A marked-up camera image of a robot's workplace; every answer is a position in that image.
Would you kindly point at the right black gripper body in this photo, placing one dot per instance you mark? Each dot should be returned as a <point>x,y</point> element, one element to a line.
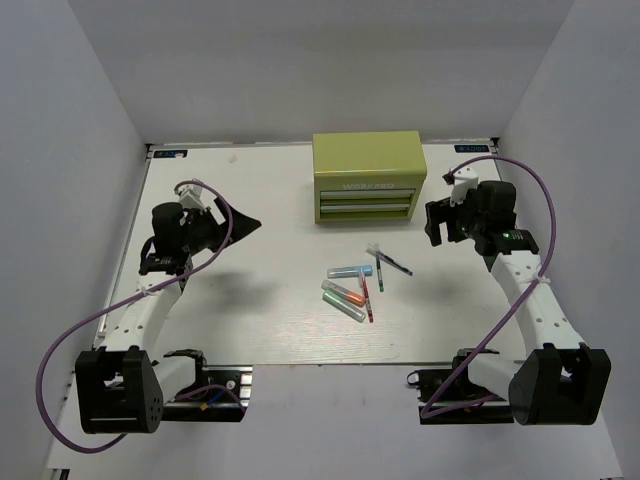
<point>469,220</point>

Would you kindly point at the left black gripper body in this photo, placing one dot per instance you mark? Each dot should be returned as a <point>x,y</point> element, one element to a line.
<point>205,232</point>

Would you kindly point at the blue pen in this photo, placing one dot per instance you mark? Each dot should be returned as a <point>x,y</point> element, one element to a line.
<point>383,257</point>

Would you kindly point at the green pen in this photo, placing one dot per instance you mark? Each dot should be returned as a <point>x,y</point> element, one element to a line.
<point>379,273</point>

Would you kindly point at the red pen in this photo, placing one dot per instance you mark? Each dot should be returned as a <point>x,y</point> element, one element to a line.
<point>365,293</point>

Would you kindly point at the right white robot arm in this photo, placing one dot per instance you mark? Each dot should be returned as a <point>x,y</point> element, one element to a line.
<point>562,380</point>

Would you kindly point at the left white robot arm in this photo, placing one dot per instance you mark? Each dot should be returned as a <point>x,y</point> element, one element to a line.
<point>124,386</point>

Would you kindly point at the right blue corner label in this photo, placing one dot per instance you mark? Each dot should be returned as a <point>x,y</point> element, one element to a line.
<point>471,148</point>

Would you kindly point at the blue corner label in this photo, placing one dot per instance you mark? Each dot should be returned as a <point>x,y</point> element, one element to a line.
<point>471,148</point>
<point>170,154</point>

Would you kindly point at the left blue corner label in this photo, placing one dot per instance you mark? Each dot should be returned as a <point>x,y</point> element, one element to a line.
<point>170,154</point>

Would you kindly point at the green metal drawer chest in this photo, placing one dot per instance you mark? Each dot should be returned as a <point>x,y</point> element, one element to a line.
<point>368,161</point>

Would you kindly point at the blue highlighter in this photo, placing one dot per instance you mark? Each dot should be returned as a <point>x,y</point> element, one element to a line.
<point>349,271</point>

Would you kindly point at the orange highlighter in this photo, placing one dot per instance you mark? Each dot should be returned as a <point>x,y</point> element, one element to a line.
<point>344,293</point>

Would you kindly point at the green highlighter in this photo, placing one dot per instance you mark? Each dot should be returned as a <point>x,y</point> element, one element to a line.
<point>343,306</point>

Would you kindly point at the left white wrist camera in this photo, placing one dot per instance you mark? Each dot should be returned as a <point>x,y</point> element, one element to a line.
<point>189,196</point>

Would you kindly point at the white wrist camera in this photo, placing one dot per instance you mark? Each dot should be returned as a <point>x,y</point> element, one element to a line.
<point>189,196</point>
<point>461,180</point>

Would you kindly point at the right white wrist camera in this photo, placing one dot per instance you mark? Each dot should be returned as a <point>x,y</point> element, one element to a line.
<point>461,180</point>

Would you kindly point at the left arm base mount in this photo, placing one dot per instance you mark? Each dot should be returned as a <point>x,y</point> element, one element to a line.
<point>197,392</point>

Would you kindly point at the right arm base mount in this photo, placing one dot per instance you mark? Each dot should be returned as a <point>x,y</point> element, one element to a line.
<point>427,380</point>

